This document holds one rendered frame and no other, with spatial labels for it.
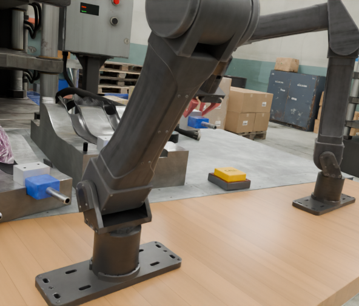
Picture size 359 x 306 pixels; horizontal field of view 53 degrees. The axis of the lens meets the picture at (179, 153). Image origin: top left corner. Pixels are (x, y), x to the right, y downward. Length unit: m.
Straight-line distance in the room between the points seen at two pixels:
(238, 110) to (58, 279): 5.06
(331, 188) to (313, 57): 7.55
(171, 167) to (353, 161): 4.08
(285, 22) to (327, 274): 0.55
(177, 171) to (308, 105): 6.94
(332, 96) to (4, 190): 0.70
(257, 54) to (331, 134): 8.56
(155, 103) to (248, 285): 0.31
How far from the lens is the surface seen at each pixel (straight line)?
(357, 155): 4.80
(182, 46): 0.33
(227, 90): 5.04
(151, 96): 0.38
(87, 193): 0.47
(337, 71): 0.90
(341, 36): 0.89
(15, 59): 1.50
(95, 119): 1.03
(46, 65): 1.45
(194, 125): 0.99
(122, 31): 1.70
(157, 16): 0.35
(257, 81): 9.33
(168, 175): 0.86
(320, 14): 0.90
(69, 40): 1.62
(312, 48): 8.47
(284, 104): 8.07
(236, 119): 5.47
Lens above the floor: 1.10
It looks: 14 degrees down
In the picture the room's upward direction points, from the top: 7 degrees clockwise
